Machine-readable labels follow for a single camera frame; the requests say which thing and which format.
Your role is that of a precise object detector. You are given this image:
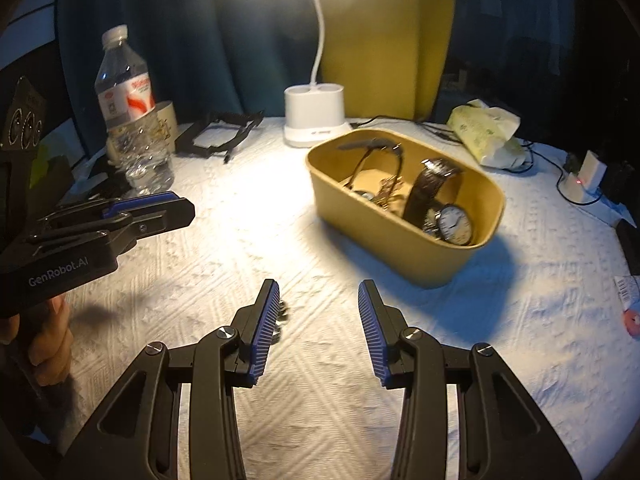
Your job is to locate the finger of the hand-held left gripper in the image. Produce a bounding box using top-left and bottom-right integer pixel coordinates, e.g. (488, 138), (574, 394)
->
(29, 197), (197, 257)
(42, 191), (178, 227)

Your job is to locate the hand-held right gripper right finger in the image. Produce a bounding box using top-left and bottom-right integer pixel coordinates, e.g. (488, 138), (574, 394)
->
(357, 279), (583, 480)

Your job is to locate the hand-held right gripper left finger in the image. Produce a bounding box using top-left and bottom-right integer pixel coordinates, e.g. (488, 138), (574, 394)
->
(57, 278), (283, 480)

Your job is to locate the silver bead bracelet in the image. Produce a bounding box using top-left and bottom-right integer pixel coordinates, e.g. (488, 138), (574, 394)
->
(267, 299), (292, 344)

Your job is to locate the tan paper box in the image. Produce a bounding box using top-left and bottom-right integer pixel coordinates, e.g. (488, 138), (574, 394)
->
(305, 128), (507, 290)

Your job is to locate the brown leather strap watch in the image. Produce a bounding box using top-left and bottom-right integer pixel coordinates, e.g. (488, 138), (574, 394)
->
(402, 158), (474, 247)

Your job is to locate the thin dark strap watch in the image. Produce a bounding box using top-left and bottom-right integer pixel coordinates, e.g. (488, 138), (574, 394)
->
(337, 136), (404, 202)

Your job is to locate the person's left hand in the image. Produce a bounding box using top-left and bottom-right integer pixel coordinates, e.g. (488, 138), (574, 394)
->
(0, 296), (74, 387)

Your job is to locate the black folding stand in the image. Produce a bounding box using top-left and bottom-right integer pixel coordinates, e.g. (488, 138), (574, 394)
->
(174, 110), (265, 164)

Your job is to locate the white textured tablecloth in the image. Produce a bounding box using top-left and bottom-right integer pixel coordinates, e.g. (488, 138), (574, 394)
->
(55, 112), (640, 480)

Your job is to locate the clear plastic water bottle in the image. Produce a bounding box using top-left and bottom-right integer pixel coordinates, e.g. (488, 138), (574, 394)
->
(95, 25), (175, 194)

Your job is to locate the yellow-green plastic object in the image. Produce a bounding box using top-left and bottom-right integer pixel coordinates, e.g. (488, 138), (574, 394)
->
(29, 142), (71, 191)

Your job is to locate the white desk lamp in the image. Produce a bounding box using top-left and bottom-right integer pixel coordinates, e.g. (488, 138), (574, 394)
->
(222, 0), (388, 150)

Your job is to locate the teal curtain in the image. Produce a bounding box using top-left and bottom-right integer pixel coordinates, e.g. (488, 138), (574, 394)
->
(55, 0), (326, 131)

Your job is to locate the tissue pack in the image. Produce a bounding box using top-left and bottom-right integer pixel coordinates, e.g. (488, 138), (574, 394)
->
(446, 99), (526, 169)

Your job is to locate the white tube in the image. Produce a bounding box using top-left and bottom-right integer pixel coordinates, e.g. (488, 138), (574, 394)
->
(612, 275), (640, 311)

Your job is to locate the white power strip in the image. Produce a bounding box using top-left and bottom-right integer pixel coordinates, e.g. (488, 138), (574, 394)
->
(557, 170), (636, 227)

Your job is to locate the black flat box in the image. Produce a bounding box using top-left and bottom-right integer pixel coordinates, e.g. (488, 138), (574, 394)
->
(616, 220), (640, 262)

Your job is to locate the white charger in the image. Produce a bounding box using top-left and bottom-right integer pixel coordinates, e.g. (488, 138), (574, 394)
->
(575, 151), (608, 191)

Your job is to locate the yellow curtain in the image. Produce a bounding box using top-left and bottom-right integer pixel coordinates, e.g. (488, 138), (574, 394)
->
(320, 0), (458, 121)

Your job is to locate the black power adapter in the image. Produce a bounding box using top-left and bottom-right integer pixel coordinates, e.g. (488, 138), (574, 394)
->
(602, 160), (637, 206)

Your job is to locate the black cable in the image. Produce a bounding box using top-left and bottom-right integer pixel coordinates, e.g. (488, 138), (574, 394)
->
(420, 121), (581, 206)
(347, 114), (421, 131)

